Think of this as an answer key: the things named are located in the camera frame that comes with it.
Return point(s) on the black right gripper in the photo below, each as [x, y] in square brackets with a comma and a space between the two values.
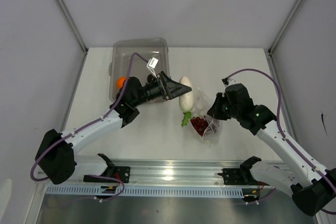
[214, 110]

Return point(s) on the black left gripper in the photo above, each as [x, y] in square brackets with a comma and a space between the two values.
[171, 88]

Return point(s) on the white radish with leaves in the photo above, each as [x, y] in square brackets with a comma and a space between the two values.
[186, 102]

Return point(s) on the clear zip top bag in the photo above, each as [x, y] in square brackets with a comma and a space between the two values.
[202, 103]

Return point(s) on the purple grape bunch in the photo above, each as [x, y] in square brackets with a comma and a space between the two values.
[199, 124]

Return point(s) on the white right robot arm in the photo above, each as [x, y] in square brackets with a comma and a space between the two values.
[310, 200]

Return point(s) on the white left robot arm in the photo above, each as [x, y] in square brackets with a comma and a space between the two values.
[55, 158]

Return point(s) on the grey plastic food bin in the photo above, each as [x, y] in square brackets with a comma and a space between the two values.
[147, 49]

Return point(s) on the dark mangosteen fruit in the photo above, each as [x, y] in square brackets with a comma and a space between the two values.
[150, 77]

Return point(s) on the orange fruit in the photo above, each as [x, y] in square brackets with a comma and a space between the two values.
[120, 82]

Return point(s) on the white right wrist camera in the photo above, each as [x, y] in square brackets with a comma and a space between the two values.
[226, 81]

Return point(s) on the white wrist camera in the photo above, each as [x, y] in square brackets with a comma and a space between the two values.
[151, 64]
[226, 81]

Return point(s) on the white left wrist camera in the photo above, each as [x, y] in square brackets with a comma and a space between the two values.
[151, 64]

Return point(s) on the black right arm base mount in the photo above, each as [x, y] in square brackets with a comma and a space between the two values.
[240, 175]

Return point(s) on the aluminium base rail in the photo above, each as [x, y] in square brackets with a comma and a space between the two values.
[173, 172]

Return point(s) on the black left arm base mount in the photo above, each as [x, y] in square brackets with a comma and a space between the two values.
[110, 173]

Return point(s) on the white slotted cable duct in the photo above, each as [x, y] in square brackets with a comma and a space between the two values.
[95, 190]

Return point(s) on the right aluminium frame post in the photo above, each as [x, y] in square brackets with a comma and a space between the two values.
[290, 18]

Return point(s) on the aluminium frame post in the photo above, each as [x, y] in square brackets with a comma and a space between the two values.
[290, 18]
[71, 24]

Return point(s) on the left aluminium frame post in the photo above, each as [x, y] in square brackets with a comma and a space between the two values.
[71, 24]

